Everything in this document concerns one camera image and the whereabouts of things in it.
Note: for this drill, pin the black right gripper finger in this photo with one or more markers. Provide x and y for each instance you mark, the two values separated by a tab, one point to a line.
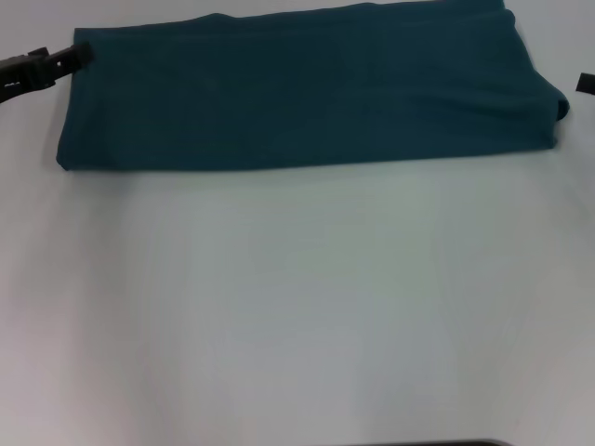
586	83

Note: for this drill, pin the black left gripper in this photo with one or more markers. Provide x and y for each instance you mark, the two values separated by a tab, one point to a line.
23	74

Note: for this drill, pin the teal T-shirt with FREE print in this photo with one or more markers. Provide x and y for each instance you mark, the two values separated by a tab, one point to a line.
307	93

